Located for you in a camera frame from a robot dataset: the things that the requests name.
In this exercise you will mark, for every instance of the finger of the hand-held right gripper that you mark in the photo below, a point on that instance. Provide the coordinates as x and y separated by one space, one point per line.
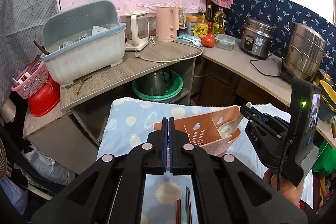
275 123
252 111

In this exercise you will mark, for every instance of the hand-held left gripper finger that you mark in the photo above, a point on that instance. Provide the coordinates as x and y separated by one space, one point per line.
164 150
171 150

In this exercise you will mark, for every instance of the white floral ceramic spoon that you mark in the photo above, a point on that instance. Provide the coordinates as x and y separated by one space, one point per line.
225 130

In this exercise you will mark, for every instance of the pink plastic utensil holder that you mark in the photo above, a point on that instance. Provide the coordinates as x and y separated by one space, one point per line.
210 145

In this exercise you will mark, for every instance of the green chopstick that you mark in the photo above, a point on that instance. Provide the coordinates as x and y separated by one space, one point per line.
189 207

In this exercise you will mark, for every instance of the person's right hand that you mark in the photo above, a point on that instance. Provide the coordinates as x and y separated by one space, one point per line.
271 180

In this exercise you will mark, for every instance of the green plastic bag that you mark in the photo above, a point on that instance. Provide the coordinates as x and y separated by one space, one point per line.
324 159

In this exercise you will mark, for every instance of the teal plastic container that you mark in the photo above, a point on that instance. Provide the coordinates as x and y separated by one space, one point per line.
326 109

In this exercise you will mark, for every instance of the brown wooden cabinet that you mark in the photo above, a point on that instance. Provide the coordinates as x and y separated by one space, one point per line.
223 85

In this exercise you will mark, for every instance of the spotted light blue blanket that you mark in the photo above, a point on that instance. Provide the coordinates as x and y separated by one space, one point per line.
131 119

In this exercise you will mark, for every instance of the black induction cooktop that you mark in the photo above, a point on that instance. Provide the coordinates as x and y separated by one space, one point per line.
286 76

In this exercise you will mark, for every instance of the yellow bowl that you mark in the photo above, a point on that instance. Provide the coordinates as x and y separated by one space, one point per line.
328 86

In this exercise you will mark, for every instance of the green plastic basin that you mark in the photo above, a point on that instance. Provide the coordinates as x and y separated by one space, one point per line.
175 87

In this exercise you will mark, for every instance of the steel kettle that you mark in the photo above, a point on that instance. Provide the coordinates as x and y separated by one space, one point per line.
152 82

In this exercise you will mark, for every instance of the steel rice cooker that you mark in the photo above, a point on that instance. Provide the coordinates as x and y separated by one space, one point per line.
256 37

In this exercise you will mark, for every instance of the clear food container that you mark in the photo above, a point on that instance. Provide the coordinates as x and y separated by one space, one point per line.
224 42

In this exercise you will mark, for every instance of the steel steamer pot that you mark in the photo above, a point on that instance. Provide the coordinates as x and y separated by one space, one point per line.
304 53

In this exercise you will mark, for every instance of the red tomato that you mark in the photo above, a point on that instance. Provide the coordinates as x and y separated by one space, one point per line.
208 40

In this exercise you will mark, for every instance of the grey wooden cabinet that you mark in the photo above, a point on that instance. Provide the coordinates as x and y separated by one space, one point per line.
118 69

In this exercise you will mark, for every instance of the wet wipes packet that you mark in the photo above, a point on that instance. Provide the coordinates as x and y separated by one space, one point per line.
189 39

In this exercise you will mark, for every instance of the yellow packet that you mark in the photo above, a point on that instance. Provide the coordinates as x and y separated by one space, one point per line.
200 29

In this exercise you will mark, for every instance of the yellow cooking oil bottle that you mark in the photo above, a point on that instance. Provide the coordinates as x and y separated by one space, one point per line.
219 20

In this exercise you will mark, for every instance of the dark sauce bottle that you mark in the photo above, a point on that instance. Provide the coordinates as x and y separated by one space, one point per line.
209 16

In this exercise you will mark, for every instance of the dark blue printed cloth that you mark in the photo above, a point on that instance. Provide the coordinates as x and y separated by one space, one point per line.
275 6

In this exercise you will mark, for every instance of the metal spoon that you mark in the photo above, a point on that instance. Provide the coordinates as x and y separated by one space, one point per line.
68 86

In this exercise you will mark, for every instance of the brown seasoning bottle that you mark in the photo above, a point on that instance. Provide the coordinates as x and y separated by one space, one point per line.
181 19

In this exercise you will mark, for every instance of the grey plastic bag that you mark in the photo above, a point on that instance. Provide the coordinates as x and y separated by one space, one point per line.
47 166

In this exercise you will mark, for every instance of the pink electric kettle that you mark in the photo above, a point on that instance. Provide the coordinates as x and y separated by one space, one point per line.
165 24

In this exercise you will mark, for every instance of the dish drainer box with lid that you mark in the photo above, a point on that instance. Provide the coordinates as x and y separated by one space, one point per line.
84 56

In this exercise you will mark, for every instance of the red plastic basin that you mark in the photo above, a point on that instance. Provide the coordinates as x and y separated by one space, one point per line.
44 104

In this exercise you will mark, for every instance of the white bowl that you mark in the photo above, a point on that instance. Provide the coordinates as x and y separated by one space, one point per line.
99 29

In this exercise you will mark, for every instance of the pink plastic basket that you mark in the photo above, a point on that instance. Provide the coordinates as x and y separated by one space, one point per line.
31 86

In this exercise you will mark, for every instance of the dark wooden chopstick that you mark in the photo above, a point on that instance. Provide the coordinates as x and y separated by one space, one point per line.
44 47
40 48

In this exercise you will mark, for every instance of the white paper roll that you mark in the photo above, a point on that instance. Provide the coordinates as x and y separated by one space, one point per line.
8 111

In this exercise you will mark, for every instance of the electric fan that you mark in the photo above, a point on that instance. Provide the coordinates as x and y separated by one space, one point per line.
2 161

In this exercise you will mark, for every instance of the grey striped cloth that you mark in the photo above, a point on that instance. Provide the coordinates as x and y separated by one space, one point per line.
23 3

